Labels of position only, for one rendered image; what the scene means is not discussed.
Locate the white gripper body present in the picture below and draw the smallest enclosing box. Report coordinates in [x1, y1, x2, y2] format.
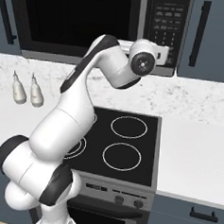
[115, 39, 171, 68]

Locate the black steel microwave oven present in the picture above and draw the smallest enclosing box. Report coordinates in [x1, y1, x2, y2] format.
[2, 0, 193, 79]

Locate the blue-grey cupboard door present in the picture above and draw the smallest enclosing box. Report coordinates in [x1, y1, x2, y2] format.
[176, 0, 224, 85]
[0, 0, 25, 58]

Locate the black microwave door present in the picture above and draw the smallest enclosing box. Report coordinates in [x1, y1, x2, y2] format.
[2, 0, 148, 71]

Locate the black oven door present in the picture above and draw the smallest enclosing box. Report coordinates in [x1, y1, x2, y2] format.
[65, 204, 150, 224]

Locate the black hob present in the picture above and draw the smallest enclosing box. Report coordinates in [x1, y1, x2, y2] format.
[60, 103, 164, 194]

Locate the black oven knob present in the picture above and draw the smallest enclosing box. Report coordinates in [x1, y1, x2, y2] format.
[132, 198, 145, 210]
[113, 194, 126, 206]

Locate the black cupboard handle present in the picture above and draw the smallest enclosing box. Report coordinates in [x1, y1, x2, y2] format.
[0, 0, 21, 45]
[187, 0, 213, 68]

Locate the black oven door handle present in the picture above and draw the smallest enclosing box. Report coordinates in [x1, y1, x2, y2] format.
[66, 197, 146, 222]

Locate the black drawer handle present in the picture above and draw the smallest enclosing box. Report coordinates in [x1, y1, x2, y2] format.
[189, 206, 221, 224]

